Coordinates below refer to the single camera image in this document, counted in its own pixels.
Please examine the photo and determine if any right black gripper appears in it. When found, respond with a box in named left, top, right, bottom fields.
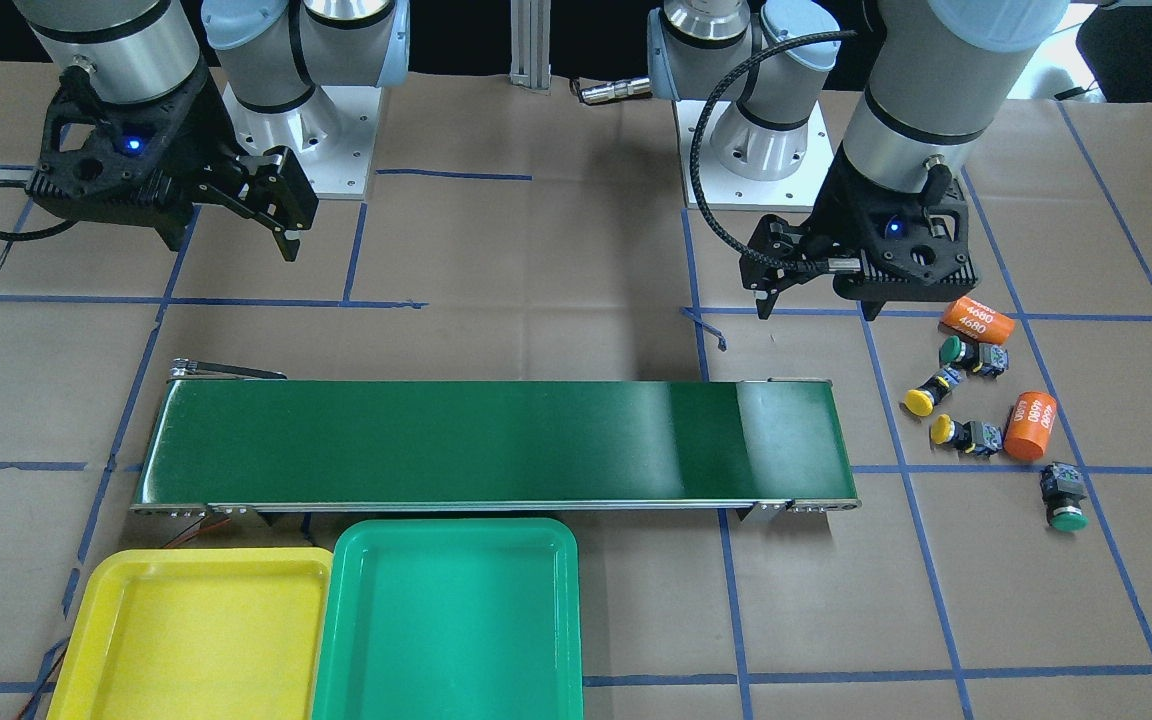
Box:
left=26, top=61, right=319, bottom=263

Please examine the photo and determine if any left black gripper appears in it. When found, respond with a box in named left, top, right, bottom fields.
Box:
left=742, top=151, right=977, bottom=320

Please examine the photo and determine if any orange 4680 cylinder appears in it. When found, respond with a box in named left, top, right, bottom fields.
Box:
left=1005, top=391, right=1059, bottom=462
left=940, top=296, right=1016, bottom=344

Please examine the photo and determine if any yellow push button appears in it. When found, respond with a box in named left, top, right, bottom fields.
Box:
left=901, top=364, right=964, bottom=418
left=929, top=414, right=1005, bottom=457

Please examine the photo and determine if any green push button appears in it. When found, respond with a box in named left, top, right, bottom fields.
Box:
left=938, top=336, right=1010, bottom=377
left=1039, top=462, right=1087, bottom=533

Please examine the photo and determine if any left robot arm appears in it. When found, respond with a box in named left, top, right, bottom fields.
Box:
left=646, top=1, right=1064, bottom=320

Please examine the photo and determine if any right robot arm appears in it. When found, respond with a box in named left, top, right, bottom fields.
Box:
left=18, top=1, right=411, bottom=263

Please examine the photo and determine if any green conveyor belt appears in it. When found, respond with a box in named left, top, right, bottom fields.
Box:
left=131, top=376, right=861, bottom=514

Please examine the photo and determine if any yellow plastic tray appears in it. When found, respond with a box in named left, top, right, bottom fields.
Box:
left=47, top=547, right=332, bottom=719

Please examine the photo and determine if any green plastic tray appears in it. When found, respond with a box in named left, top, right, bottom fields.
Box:
left=312, top=518, right=584, bottom=719

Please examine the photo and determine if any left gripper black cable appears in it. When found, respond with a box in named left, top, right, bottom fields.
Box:
left=691, top=30, right=857, bottom=273

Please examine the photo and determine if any aluminium frame post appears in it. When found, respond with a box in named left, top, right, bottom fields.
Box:
left=508, top=0, right=552, bottom=94

